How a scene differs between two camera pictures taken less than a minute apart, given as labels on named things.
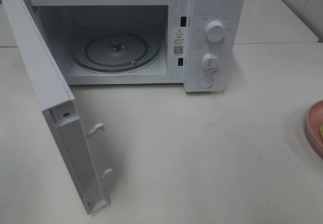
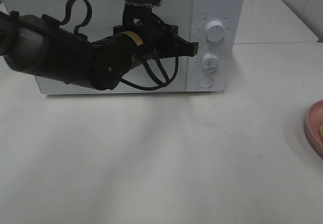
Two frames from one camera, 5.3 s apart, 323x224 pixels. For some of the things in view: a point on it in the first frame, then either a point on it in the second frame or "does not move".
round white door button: (205, 82) does not move
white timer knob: (210, 63) does not move
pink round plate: (313, 121) does not move
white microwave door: (56, 101) to (106, 13)
